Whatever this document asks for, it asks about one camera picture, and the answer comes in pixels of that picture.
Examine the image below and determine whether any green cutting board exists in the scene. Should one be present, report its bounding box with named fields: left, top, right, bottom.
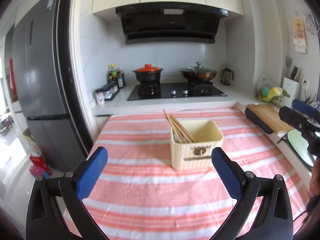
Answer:
left=287, top=129, right=316, bottom=168

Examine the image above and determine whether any hanging wall calendar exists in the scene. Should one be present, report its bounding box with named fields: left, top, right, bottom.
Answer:
left=293, top=17, right=307, bottom=54

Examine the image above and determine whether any black tray under board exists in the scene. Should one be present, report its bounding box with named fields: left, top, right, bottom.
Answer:
left=245, top=107, right=274, bottom=134

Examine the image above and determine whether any glass french press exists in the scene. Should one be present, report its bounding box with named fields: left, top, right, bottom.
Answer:
left=221, top=67, right=234, bottom=86

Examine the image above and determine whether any wooden cutting board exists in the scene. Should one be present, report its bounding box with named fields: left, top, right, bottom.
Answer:
left=247, top=104, right=293, bottom=134

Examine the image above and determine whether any plastic bag with sponges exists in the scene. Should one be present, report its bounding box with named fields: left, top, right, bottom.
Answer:
left=257, top=75, right=291, bottom=107

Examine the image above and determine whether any sauce bottles group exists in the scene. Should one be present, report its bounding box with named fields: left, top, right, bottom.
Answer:
left=107, top=64, right=126, bottom=88

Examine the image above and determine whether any spice jar rack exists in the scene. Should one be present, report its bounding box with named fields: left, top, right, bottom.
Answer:
left=94, top=82, right=119, bottom=105

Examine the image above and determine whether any wooden chopstick three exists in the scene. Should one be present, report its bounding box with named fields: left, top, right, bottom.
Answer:
left=170, top=115, right=196, bottom=143

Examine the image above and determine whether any pink white striped tablecloth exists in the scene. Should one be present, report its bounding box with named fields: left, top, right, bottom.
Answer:
left=83, top=108, right=309, bottom=239

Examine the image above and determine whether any white knife block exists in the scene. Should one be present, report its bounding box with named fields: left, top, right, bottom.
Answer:
left=282, top=66, right=300, bottom=108

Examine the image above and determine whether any dark wok glass lid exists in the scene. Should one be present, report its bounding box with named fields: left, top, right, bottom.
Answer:
left=180, top=62, right=217, bottom=83

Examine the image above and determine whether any black casserole red lid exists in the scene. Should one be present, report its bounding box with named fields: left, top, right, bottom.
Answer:
left=133, top=64, right=163, bottom=83

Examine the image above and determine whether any cream ribbed utensil holder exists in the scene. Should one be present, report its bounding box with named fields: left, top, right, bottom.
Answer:
left=170, top=120, right=223, bottom=171

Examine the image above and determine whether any wooden chopstick one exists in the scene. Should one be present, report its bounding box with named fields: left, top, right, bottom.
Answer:
left=163, top=110, right=187, bottom=144

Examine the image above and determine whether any person's right hand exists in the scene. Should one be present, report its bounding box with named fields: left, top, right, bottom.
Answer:
left=310, top=158, right=320, bottom=197

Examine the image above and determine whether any grey double door refrigerator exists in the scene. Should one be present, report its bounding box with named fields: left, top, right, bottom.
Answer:
left=12, top=0, right=87, bottom=172

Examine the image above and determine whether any black range hood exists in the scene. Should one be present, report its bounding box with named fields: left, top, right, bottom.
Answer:
left=116, top=2, right=228, bottom=44

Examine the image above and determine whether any black gas cooktop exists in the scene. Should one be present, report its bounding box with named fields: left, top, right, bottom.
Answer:
left=127, top=81, right=227, bottom=101

